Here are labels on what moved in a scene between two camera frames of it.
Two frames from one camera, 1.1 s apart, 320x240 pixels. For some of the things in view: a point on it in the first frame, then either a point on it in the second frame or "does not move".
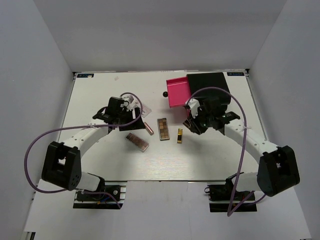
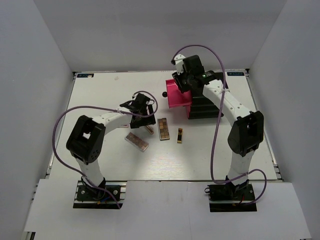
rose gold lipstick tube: (149, 129) does not move
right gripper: (194, 126) -> (177, 78)
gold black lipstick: (179, 136) does not move
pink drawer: (179, 91) does not move
